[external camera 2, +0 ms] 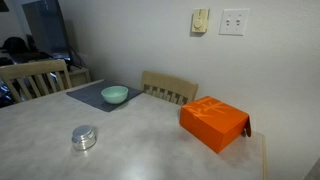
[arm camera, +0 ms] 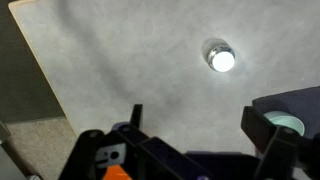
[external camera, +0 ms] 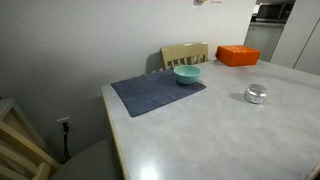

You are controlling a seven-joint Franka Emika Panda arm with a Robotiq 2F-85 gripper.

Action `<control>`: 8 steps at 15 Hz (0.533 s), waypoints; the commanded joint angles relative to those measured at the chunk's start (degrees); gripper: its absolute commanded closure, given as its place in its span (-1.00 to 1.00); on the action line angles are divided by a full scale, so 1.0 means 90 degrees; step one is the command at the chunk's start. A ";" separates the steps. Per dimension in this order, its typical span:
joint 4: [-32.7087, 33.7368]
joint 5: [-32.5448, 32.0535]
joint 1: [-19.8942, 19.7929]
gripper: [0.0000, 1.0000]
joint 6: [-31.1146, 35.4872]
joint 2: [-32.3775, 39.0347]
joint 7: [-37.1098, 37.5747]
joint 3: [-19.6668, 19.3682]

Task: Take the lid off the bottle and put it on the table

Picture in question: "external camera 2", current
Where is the grey placemat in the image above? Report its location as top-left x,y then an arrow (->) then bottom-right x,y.
65,79 -> 144,113

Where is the mint green bowl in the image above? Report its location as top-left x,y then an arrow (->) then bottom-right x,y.
100,85 -> 130,105

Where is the small wooden side table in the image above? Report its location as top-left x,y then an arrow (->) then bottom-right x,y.
59,65 -> 92,89

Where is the dark tall cabinet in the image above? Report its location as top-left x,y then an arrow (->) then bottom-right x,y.
21,0 -> 72,62

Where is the wooden chair with slatted backrest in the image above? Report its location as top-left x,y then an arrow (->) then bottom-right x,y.
139,70 -> 200,107

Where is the beige wall thermostat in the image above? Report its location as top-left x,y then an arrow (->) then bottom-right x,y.
190,7 -> 211,34

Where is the small silver tin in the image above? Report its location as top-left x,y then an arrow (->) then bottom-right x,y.
71,132 -> 98,152

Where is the orange cardboard box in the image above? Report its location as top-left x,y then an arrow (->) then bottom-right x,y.
179,95 -> 252,155

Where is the wooden chair with wide backrest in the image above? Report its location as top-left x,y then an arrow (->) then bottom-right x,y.
0,59 -> 73,104

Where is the white double light switch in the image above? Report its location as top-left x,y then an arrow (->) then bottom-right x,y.
218,8 -> 251,37

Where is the black bag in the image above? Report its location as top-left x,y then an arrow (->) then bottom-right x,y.
2,36 -> 29,56

